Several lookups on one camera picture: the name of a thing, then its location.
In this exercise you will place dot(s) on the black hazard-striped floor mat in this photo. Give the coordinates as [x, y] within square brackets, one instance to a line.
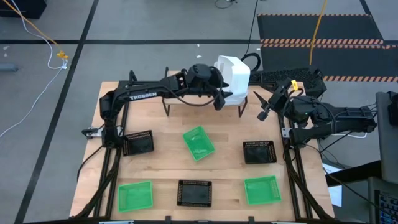
[342, 28]

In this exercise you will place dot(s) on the black aluminium table frame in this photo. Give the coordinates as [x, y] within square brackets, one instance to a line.
[109, 174]

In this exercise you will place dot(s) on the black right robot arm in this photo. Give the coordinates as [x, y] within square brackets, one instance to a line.
[342, 119]

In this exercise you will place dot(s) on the white plastic basket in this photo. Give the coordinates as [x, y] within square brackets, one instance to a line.
[237, 102]
[239, 96]
[236, 71]

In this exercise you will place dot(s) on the green slotted plastic basket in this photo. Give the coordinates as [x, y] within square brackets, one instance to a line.
[199, 143]
[135, 196]
[262, 190]

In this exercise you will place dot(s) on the grey floor object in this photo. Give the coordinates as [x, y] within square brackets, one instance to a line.
[7, 68]

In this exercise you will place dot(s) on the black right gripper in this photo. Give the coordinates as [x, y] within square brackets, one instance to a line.
[281, 99]

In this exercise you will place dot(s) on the large black perforated crate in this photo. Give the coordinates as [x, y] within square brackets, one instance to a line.
[286, 76]

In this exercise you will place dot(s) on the black floor box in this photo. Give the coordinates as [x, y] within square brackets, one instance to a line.
[21, 7]

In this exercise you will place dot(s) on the white paper sheet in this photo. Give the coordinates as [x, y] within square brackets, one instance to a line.
[335, 193]

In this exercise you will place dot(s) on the black device on cabinet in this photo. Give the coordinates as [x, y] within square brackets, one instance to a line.
[393, 110]

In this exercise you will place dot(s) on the metal table clamp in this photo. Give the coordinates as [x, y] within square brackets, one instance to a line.
[91, 132]

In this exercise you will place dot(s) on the dark control panel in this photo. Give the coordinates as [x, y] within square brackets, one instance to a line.
[387, 208]

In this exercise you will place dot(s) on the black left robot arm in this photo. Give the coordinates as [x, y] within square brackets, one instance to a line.
[140, 93]

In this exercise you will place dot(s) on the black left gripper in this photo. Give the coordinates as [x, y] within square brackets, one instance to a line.
[203, 77]

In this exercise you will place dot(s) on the black slotted plastic basket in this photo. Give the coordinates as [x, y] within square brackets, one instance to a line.
[259, 153]
[194, 193]
[138, 144]

